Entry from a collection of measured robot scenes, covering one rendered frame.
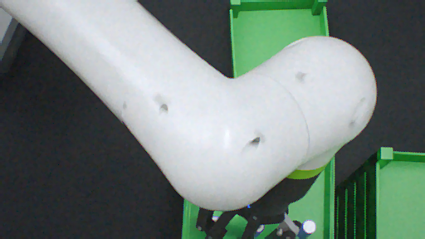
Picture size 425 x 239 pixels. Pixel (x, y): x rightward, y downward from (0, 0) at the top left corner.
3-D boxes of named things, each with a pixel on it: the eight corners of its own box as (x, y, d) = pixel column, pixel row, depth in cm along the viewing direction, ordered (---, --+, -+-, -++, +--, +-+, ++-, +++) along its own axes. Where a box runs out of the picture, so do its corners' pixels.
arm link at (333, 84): (417, 75, 78) (339, -3, 81) (332, 130, 71) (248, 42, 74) (358, 157, 88) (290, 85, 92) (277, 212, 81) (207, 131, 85)
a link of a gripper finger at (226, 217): (243, 207, 95) (233, 201, 95) (209, 247, 104) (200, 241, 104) (259, 184, 97) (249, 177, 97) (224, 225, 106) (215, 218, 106)
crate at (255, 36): (227, 10, 177) (229, -5, 169) (320, 7, 178) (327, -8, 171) (236, 147, 170) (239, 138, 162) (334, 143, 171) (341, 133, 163)
